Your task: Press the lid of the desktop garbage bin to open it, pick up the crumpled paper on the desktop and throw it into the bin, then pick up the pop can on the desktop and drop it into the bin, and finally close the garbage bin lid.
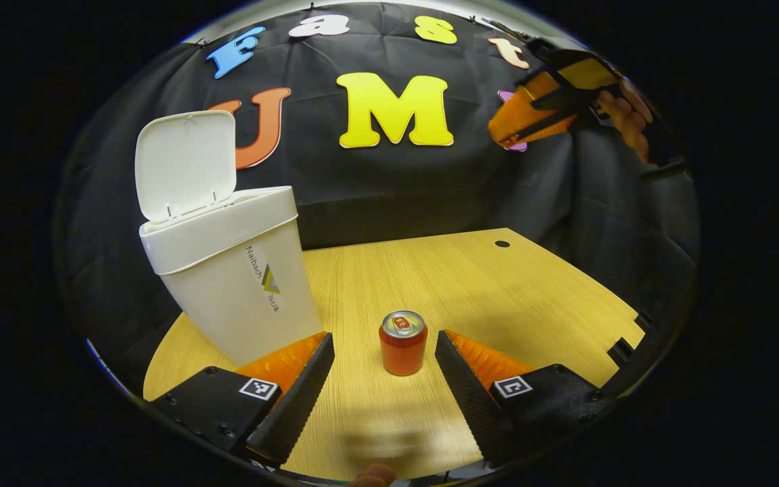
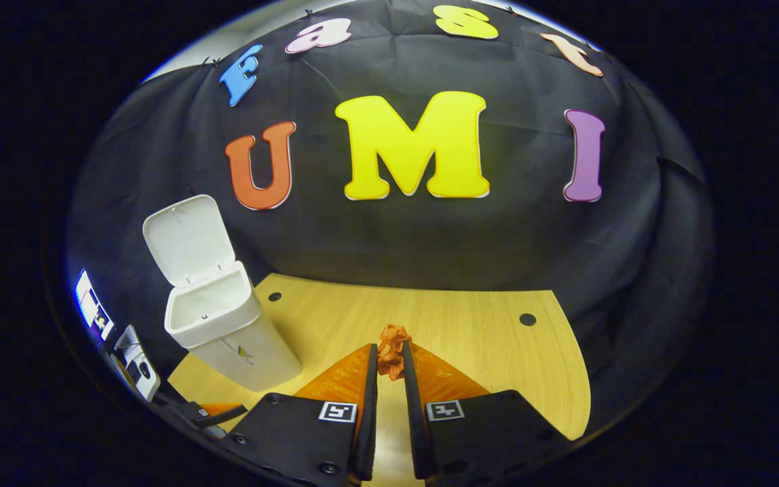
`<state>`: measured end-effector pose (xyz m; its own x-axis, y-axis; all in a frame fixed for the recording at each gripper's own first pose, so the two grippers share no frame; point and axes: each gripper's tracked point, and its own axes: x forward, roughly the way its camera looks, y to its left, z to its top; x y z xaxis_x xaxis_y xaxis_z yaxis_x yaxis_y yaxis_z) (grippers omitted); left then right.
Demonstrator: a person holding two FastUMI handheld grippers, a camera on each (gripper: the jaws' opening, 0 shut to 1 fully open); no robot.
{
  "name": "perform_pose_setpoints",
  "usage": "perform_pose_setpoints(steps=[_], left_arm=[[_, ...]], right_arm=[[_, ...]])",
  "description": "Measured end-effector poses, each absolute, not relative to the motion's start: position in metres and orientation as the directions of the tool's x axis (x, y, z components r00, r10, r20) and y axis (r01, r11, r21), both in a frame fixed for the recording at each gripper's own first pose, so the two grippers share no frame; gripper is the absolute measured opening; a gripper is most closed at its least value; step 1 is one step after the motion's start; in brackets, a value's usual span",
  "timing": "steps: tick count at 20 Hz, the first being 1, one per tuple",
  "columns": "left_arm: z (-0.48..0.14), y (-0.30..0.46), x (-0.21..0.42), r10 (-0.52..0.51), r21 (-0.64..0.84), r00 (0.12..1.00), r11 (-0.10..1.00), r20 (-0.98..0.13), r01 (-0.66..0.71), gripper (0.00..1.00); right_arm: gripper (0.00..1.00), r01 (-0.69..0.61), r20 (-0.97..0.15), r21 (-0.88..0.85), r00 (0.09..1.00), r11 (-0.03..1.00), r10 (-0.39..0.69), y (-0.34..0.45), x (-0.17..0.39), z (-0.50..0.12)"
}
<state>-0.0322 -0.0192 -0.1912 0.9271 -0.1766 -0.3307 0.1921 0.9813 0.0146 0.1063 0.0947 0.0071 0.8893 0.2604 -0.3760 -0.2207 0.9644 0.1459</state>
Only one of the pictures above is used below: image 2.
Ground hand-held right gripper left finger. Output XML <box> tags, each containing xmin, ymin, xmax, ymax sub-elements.
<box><xmin>219</xmin><ymin>343</ymin><xmax>379</xmax><ymax>487</ymax></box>

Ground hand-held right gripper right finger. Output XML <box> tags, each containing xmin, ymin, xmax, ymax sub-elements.
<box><xmin>400</xmin><ymin>340</ymin><xmax>569</xmax><ymax>484</ymax></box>

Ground white desktop garbage bin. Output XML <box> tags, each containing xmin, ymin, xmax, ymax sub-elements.
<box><xmin>142</xmin><ymin>194</ymin><xmax>304</xmax><ymax>393</ymax></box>

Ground orange paper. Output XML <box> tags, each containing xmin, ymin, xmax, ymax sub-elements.
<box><xmin>377</xmin><ymin>323</ymin><xmax>412</xmax><ymax>381</ymax></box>

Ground wooden desktop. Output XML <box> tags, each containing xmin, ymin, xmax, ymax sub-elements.
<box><xmin>168</xmin><ymin>273</ymin><xmax>592</xmax><ymax>487</ymax></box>

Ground white computer desk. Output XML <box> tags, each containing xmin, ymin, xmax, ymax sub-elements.
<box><xmin>114</xmin><ymin>325</ymin><xmax>162</xmax><ymax>402</ymax></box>

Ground computer monitor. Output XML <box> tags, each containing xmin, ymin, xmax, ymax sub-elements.
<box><xmin>75</xmin><ymin>269</ymin><xmax>115</xmax><ymax>341</ymax></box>

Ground black backdrop cloth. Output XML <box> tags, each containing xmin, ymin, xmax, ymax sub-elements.
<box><xmin>65</xmin><ymin>0</ymin><xmax>715</xmax><ymax>440</ymax></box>

